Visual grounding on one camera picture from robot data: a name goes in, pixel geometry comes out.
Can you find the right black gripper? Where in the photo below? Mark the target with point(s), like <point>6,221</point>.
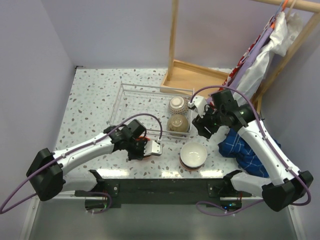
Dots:
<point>200,123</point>

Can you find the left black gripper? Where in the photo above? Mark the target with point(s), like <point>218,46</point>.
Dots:
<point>136,153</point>

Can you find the black bowl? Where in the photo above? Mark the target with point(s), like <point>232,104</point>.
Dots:
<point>178,124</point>

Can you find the dotted beige bowl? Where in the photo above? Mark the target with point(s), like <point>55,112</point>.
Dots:
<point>178,105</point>

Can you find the clear wire dish rack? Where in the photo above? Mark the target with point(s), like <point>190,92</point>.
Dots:
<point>132,99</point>

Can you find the red patterned bowl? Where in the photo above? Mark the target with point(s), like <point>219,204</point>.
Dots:
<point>146,157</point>

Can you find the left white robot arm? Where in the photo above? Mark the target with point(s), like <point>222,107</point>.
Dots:
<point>49,171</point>

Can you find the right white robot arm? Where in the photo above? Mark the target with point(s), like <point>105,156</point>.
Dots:
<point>286,182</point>

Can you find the wooden clothes rack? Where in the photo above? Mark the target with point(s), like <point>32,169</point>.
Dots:
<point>182,76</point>

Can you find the white bowl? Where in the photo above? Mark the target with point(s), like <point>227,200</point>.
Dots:
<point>193,155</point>

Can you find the blue checked cloth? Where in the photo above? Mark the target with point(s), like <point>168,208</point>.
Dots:
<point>234,146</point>

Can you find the lilac hanging garment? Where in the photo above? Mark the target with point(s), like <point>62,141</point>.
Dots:
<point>247,76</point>

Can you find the white hanging garment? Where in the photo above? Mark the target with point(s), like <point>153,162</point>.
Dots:
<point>276,41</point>

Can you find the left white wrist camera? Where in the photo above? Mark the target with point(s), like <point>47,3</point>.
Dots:
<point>152,148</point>

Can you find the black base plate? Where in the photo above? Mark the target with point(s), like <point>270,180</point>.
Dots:
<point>163,191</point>

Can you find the aluminium rail frame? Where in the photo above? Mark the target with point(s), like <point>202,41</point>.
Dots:
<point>49,173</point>

